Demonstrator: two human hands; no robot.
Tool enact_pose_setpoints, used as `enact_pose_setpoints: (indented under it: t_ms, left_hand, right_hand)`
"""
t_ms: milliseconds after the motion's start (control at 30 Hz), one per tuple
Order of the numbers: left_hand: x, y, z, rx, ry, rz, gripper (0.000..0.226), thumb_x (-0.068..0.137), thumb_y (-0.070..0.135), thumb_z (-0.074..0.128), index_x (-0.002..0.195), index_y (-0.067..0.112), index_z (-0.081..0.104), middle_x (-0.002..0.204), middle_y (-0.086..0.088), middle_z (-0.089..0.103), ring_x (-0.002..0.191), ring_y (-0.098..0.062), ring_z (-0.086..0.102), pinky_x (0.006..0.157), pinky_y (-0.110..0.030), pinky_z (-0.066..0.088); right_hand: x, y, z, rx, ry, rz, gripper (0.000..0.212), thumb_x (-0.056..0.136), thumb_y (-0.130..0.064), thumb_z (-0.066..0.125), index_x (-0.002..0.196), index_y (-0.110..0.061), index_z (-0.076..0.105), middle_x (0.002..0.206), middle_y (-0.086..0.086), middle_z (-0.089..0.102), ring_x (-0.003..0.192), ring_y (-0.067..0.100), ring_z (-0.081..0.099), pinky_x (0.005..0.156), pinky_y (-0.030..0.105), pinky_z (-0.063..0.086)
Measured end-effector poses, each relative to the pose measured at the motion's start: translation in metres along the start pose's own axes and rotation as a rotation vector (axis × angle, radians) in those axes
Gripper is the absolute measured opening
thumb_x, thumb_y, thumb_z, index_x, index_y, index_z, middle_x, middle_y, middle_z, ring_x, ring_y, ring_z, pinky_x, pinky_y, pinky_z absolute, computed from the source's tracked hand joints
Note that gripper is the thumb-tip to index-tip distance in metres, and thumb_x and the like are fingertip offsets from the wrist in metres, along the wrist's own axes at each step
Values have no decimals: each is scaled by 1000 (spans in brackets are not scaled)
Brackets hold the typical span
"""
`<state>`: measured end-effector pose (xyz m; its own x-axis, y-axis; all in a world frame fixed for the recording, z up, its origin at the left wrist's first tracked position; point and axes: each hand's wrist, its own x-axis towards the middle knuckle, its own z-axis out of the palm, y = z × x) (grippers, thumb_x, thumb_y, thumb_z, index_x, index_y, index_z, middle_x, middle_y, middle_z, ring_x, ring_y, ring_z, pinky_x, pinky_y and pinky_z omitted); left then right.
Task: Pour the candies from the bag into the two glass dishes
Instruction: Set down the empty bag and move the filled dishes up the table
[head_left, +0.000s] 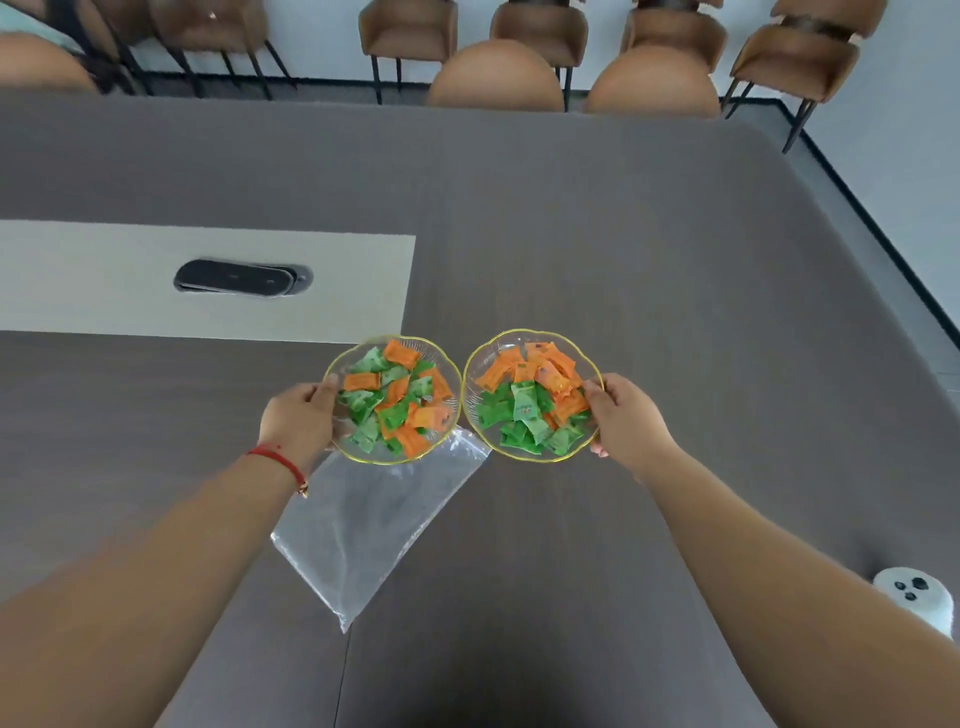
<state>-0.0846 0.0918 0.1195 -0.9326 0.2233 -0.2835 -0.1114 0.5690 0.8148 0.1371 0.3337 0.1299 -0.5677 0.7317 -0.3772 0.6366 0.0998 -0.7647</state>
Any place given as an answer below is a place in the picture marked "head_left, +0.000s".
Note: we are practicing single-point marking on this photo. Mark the person's left hand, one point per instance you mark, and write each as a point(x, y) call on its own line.
point(300, 424)

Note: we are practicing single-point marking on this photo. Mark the person's right hand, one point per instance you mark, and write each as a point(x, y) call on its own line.
point(630, 424)

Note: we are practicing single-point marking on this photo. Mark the pile of green orange candies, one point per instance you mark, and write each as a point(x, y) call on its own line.
point(390, 405)
point(525, 405)

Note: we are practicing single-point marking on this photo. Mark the clear plastic bag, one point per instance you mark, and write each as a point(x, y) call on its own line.
point(360, 525)

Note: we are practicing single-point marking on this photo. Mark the gold-rimmed glass plate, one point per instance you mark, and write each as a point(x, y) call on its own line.
point(484, 356)
point(431, 352)

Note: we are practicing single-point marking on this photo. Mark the person's right forearm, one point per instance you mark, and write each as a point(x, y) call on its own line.
point(787, 600)

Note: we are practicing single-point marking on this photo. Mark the person's left forearm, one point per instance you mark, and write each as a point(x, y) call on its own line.
point(150, 600)

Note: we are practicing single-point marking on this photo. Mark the dark wooden table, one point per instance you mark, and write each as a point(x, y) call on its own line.
point(675, 262)

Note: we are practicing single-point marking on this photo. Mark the white handheld controller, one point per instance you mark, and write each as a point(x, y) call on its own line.
point(915, 600)

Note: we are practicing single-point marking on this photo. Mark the brown chair with black legs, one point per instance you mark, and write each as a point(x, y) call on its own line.
point(675, 30)
point(120, 19)
point(795, 60)
point(409, 30)
point(540, 30)
point(210, 26)

